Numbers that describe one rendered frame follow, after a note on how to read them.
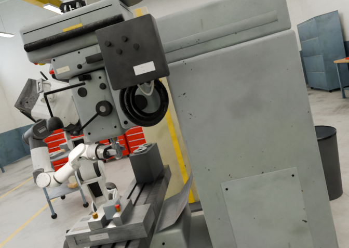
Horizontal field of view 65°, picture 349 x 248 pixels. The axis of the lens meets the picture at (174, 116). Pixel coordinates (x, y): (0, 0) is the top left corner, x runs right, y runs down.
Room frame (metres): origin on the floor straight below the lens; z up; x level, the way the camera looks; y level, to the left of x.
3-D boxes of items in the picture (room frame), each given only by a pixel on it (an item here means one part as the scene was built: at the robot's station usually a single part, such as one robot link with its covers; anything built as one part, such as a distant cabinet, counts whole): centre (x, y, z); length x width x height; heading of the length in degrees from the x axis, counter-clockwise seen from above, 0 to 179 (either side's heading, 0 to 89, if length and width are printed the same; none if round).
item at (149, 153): (1.73, 0.25, 1.03); 0.22 x 0.12 x 0.20; 164
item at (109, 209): (1.12, 0.36, 1.04); 0.06 x 0.05 x 0.06; 169
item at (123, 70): (0.97, 0.08, 1.62); 0.20 x 0.09 x 0.21; 81
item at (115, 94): (1.31, 0.13, 1.47); 0.24 x 0.19 x 0.26; 171
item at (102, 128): (1.34, 0.32, 1.47); 0.21 x 0.19 x 0.32; 171
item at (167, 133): (3.09, 0.18, 1.15); 0.52 x 0.40 x 2.30; 81
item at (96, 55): (1.20, 0.28, 1.66); 0.12 x 0.04 x 0.04; 81
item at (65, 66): (1.34, 0.28, 1.68); 0.34 x 0.24 x 0.10; 81
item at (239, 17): (1.27, -0.17, 1.66); 0.80 x 0.23 x 0.20; 81
